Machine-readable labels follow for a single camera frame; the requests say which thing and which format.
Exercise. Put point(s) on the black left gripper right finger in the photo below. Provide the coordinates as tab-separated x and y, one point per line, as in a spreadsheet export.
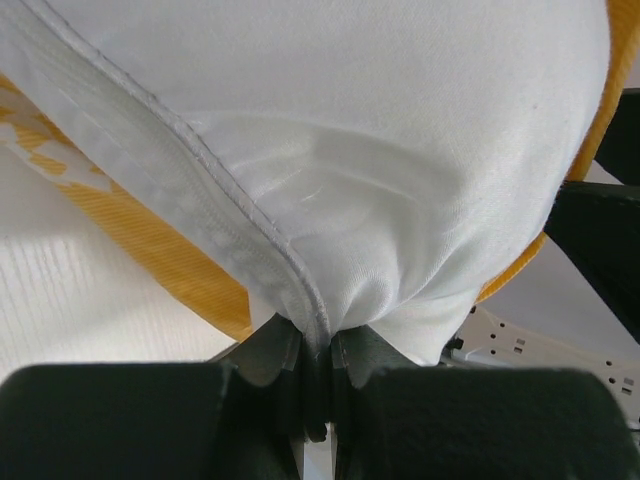
396	420

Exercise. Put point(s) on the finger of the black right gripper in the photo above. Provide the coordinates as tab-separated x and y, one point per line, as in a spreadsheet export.
597	227
619	151

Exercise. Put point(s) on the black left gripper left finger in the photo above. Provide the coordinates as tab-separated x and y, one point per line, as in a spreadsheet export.
232	418

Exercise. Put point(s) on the white pillow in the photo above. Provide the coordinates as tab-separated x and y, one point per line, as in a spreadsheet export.
353	162

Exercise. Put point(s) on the orange cartoon print pillowcase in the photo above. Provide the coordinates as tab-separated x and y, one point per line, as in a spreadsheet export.
175	263

